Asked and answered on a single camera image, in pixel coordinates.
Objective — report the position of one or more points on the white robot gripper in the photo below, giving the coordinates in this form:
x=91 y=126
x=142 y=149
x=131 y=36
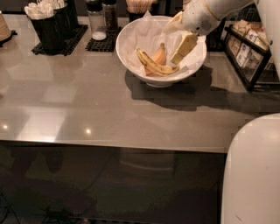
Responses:
x=199 y=17

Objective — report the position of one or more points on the spotted yellow banana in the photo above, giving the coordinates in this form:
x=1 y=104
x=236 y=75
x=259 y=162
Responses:
x=153 y=66

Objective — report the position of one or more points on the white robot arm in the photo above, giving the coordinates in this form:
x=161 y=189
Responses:
x=251 y=184

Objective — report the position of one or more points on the white ceramic bowl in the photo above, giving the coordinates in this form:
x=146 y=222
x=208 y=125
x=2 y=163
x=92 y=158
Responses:
x=131 y=40

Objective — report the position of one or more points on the white paper liner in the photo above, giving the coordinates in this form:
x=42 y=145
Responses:
x=145 y=35

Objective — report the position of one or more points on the black holder wooden stirrers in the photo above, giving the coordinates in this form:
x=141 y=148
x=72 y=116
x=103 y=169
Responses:
x=137 y=8

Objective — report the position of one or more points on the black condiment packet rack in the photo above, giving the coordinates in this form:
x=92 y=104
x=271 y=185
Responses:
x=248 y=50

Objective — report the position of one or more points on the black rubber mat centre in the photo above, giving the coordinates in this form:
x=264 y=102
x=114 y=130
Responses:
x=106 y=45

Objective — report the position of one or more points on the glass pepper shaker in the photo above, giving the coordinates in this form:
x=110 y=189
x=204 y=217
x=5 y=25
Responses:
x=110 y=15

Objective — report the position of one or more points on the glass salt shaker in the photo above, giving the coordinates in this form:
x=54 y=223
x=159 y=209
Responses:
x=95 y=15

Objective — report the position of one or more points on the black cutlery holder rear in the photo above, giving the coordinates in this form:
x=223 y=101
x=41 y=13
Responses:
x=65 y=15

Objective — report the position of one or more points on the black cutlery holder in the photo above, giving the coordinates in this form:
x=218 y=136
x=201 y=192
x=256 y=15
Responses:
x=65 y=15
x=42 y=17

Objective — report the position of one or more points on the black cutlery holder front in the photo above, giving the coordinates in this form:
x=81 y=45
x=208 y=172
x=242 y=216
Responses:
x=42 y=17

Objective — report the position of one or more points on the stack of brown cups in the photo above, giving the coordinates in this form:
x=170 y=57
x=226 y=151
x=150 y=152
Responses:
x=5 y=31

